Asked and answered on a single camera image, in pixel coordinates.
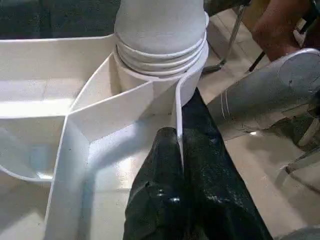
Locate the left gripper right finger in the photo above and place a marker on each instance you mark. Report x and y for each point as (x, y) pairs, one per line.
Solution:
(215, 195)

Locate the bare human leg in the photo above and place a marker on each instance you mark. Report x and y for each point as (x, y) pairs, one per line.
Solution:
(275, 27)

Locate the white plastic table top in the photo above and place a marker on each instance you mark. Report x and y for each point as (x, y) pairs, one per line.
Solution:
(75, 125)

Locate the white plastic table leg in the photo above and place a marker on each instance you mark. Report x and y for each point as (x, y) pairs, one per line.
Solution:
(160, 25)

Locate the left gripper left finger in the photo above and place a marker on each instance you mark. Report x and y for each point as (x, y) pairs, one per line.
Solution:
(160, 195)

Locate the chrome tube frame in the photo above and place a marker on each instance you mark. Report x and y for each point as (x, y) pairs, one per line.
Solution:
(233, 37)

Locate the black tripod leg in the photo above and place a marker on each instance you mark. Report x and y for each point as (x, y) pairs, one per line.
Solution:
(257, 61)

